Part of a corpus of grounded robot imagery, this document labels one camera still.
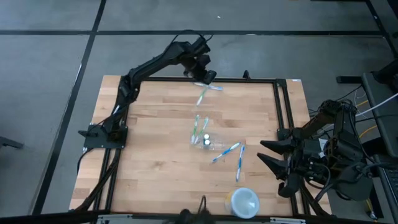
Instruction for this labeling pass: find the black stand leg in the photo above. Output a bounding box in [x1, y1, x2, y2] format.
[0, 136, 24, 149]

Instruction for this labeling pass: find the black camera mount beam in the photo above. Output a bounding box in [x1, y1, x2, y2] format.
[0, 210, 312, 224]

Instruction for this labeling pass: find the black keyboard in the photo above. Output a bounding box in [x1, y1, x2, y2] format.
[377, 164, 398, 218]

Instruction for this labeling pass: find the white cable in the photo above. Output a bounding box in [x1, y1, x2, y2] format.
[356, 92, 398, 118]

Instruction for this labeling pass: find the grey desk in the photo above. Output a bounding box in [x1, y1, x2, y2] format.
[362, 73, 398, 156]

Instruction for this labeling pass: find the clear acrylic organizer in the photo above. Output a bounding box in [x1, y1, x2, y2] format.
[188, 132, 233, 152]

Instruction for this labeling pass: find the white plastic cup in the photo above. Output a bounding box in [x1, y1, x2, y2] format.
[224, 187, 261, 219]

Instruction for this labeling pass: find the blue white toothbrush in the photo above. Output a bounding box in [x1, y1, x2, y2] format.
[211, 141, 242, 164]
[193, 82, 224, 91]
[235, 144, 246, 183]

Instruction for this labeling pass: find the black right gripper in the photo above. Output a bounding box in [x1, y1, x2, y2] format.
[256, 136, 327, 198]

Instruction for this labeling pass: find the black flat floor bar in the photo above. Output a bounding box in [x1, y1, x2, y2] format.
[336, 75, 363, 84]

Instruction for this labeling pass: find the black chair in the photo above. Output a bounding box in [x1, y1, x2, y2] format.
[374, 60, 398, 94]

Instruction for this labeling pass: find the black blurred object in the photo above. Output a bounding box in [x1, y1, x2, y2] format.
[178, 195, 216, 224]

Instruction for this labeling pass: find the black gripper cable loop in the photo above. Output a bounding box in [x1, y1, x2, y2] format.
[169, 29, 214, 44]

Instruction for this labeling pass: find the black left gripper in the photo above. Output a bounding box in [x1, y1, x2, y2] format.
[183, 36, 218, 85]

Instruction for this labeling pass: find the black aluminium table frame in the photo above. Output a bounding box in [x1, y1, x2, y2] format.
[70, 68, 332, 218]

